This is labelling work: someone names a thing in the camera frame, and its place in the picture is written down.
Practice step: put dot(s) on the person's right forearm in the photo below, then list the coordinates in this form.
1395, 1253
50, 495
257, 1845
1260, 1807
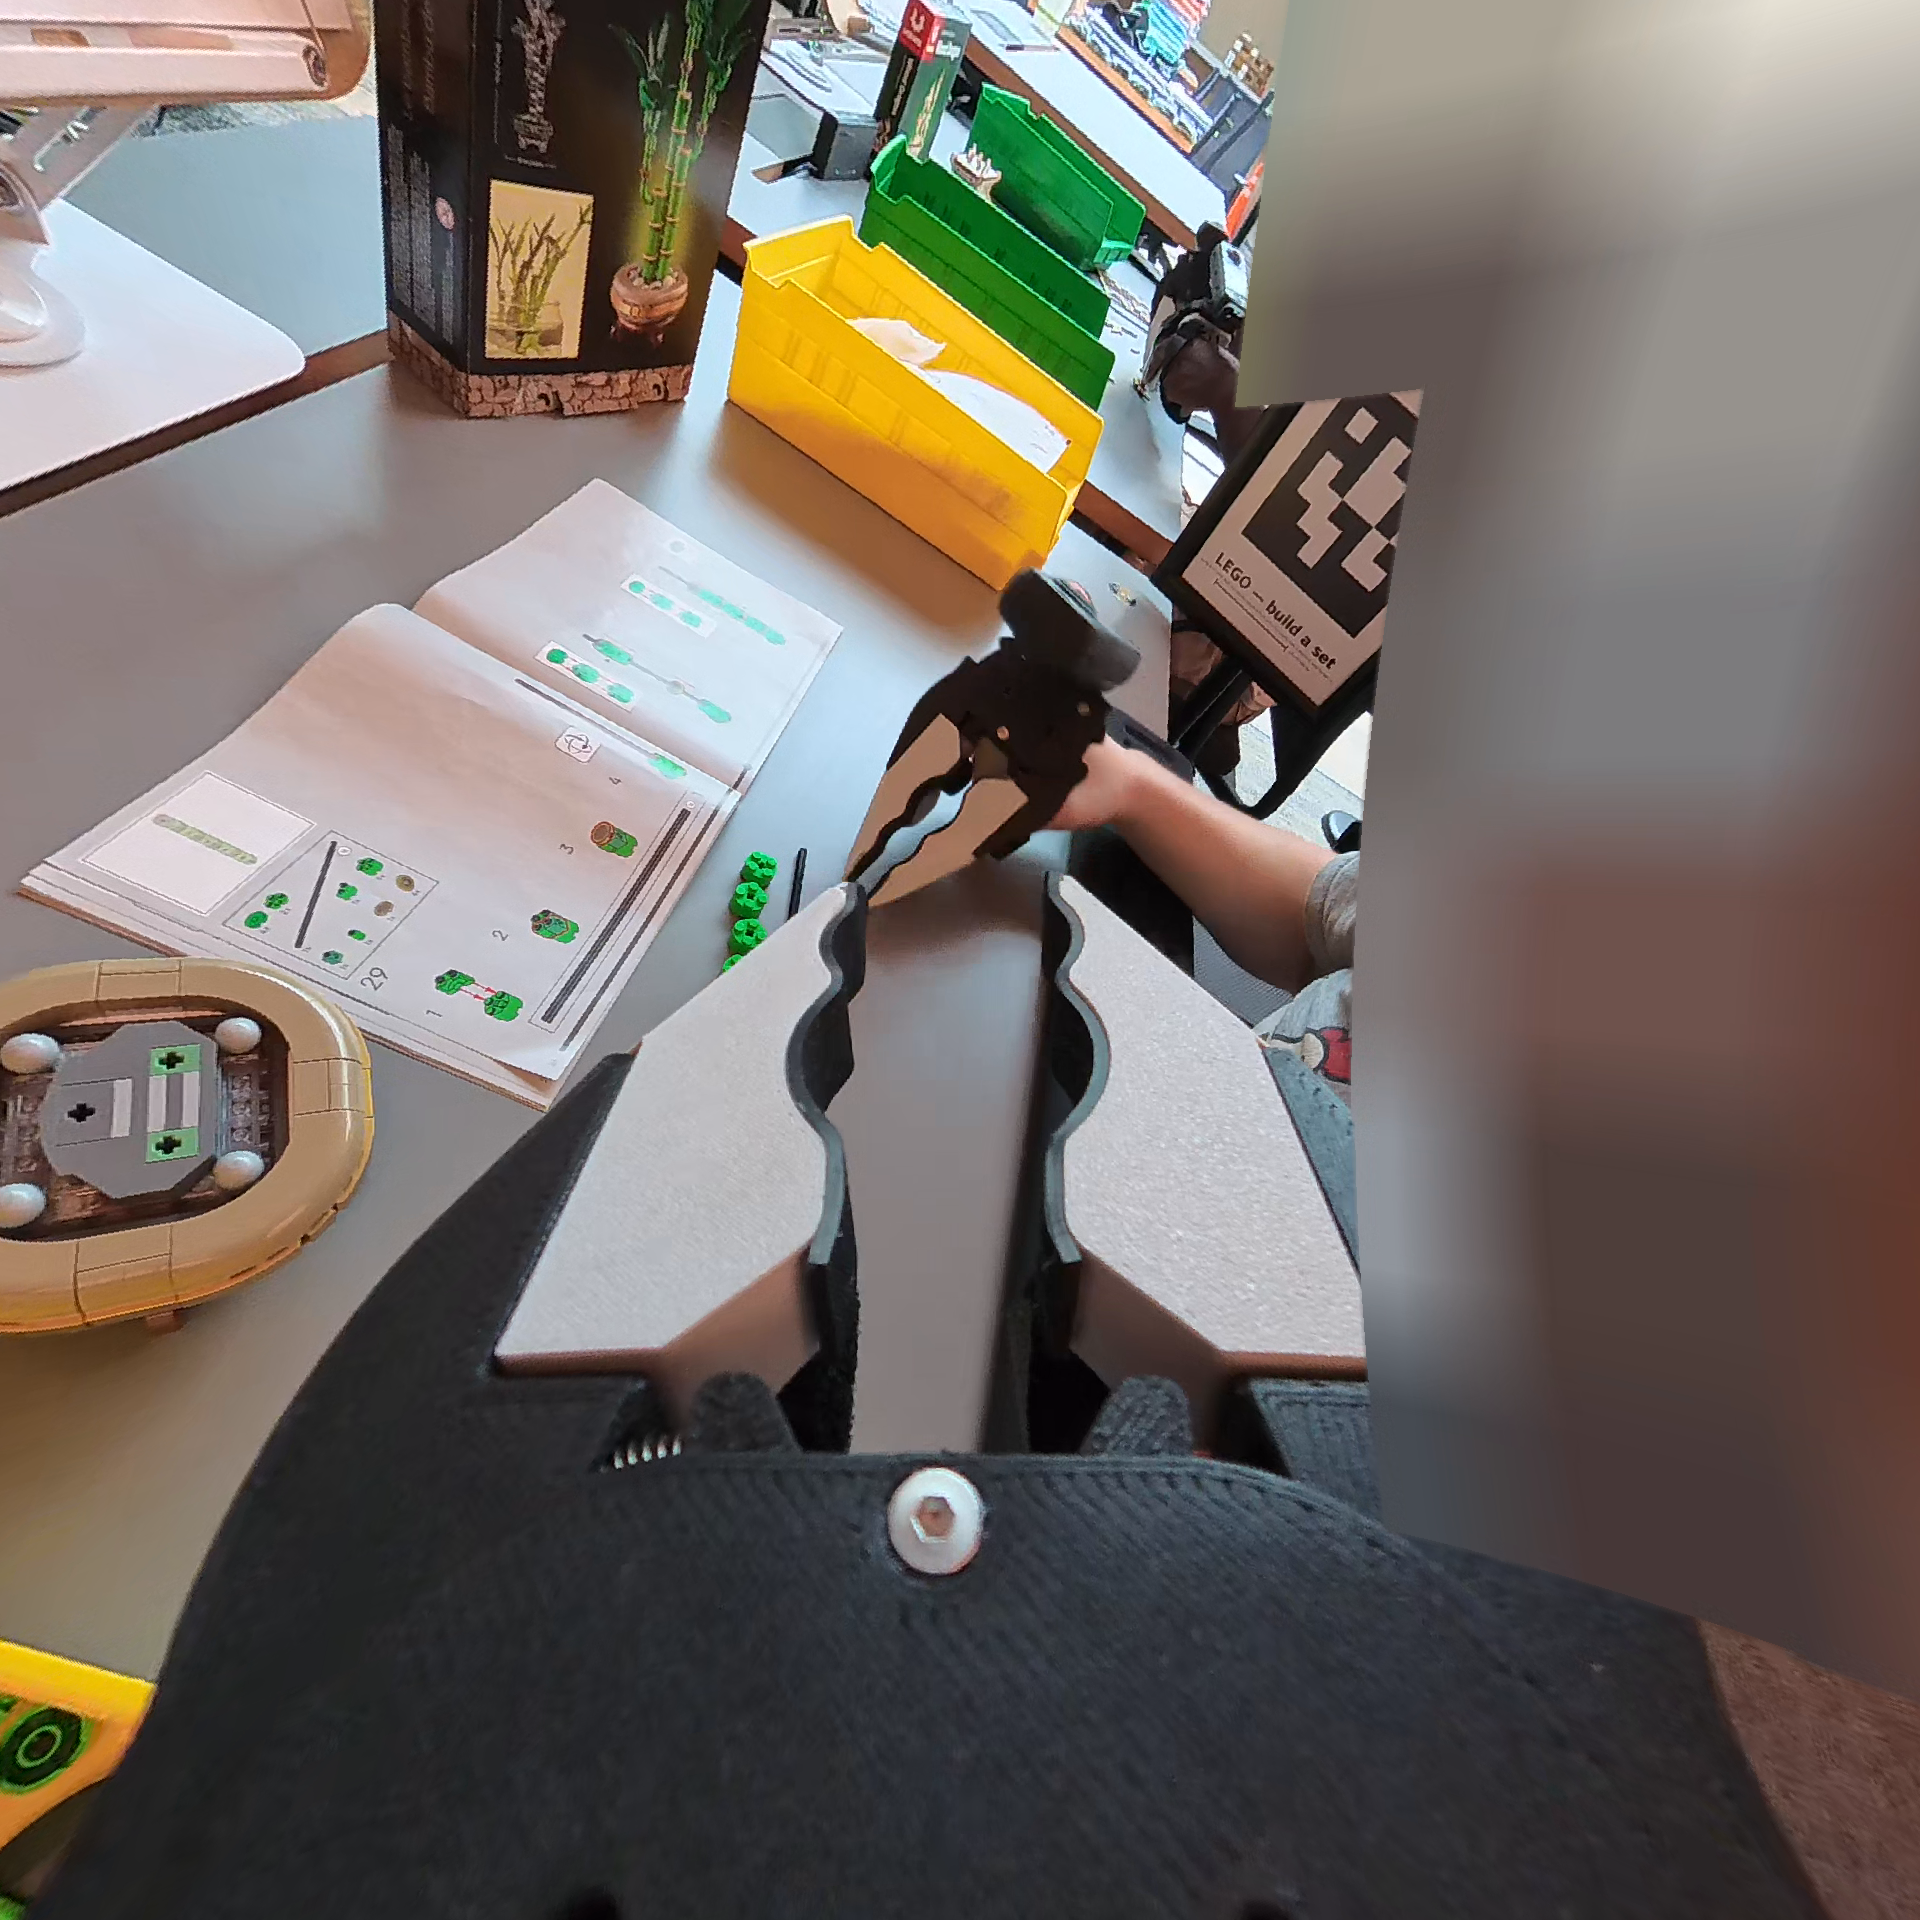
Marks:
1244, 885

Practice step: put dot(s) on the tan brick pot base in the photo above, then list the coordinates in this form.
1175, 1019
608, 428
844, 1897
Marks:
299, 1080

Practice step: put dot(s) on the white wooden document stand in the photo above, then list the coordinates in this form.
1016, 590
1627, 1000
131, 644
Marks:
90, 331

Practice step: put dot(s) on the open instruction booklet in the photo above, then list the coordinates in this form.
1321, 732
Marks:
450, 751

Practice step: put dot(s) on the green storage bin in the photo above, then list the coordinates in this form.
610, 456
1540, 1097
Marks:
1050, 165
973, 254

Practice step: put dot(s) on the black bamboo picture box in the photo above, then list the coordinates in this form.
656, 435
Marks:
450, 182

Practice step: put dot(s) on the background long table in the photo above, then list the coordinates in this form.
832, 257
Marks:
1154, 182

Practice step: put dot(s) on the tan brick piece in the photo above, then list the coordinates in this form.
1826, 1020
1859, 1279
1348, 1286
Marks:
978, 168

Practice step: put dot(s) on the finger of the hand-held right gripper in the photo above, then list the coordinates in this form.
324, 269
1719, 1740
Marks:
891, 803
937, 857

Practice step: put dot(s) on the yellow storage bin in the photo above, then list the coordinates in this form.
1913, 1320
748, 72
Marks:
839, 375
90, 1675

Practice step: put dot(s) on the person's right hand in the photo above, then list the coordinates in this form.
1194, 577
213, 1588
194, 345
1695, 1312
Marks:
1117, 787

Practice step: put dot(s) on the background storage rack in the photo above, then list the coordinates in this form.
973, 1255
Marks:
1154, 30

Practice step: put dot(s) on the dark grey device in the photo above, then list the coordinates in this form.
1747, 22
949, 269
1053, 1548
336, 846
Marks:
1194, 323

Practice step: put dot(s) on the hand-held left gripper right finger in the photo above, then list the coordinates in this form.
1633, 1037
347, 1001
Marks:
1200, 1142

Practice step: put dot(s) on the red dark product box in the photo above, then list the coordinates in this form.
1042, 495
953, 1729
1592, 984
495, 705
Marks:
921, 61

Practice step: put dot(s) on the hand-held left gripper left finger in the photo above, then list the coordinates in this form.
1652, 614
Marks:
675, 1142

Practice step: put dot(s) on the white plastic bag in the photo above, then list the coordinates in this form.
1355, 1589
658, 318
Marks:
973, 405

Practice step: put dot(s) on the person's grey printed shirt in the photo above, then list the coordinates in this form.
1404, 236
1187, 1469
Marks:
1332, 908

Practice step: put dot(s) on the black white marker sign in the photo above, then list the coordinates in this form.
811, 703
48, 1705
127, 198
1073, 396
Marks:
1320, 510

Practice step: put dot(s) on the green round brick stack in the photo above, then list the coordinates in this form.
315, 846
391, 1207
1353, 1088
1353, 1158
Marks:
746, 934

